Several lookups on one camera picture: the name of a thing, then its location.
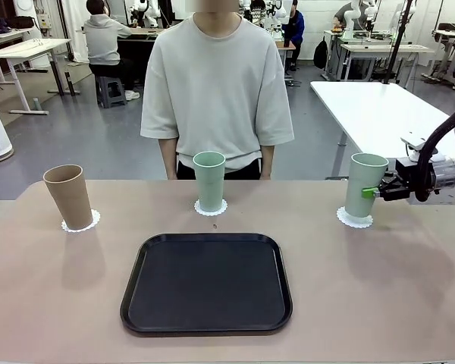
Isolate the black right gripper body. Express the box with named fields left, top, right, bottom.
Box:
left=395, top=157, right=435, bottom=202

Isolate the pale green plastic cup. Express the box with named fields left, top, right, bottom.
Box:
left=192, top=150, right=227, bottom=212
left=344, top=152, right=390, bottom=219

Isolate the white paper doily coaster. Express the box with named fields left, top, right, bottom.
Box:
left=60, top=209, right=102, bottom=233
left=193, top=199, right=228, bottom=218
left=336, top=206, right=375, bottom=229

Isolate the brown plastic cup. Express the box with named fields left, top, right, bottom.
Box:
left=42, top=164, right=94, bottom=231

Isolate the person's left forearm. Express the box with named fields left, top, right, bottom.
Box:
left=259, top=143, right=276, bottom=180

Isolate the person's right forearm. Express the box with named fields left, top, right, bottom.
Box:
left=158, top=136, right=179, bottom=180

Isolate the large white table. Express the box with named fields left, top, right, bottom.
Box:
left=309, top=80, right=455, bottom=181

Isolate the white lab table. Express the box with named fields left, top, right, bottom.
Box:
left=339, top=42, right=437, bottom=83

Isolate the black tripod pole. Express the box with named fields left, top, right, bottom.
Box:
left=381, top=0, right=418, bottom=86

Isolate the black backpack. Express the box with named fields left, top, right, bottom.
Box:
left=312, top=37, right=329, bottom=71

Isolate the wooden top desk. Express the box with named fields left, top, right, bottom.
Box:
left=275, top=39, right=297, bottom=73

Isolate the person in dark grey top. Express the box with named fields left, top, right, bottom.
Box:
left=333, top=2, right=365, bottom=33

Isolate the person in blue jacket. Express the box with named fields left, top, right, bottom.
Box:
left=282, top=0, right=306, bottom=73

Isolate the black plastic serving tray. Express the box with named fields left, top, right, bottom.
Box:
left=119, top=232, right=293, bottom=337

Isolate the person in beige sweatshirt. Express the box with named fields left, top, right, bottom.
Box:
left=140, top=0, right=295, bottom=181

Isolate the person in patterned sweater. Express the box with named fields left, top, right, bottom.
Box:
left=249, top=0, right=268, bottom=20

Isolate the grey plastic step stool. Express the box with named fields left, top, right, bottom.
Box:
left=96, top=75, right=129, bottom=110

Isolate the black desk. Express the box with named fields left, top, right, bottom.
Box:
left=116, top=27, right=168, bottom=88

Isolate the person in grey hoodie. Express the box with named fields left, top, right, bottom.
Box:
left=82, top=0, right=141, bottom=102

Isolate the white height adjustable desk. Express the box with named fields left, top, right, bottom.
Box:
left=0, top=37, right=81, bottom=115
left=0, top=28, right=36, bottom=43

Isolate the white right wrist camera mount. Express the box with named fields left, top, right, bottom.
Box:
left=400, top=136, right=447, bottom=162

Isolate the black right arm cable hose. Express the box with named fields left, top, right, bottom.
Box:
left=413, top=101, right=455, bottom=202

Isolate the white robot workstation frame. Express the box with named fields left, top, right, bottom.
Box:
left=420, top=22, right=455, bottom=94

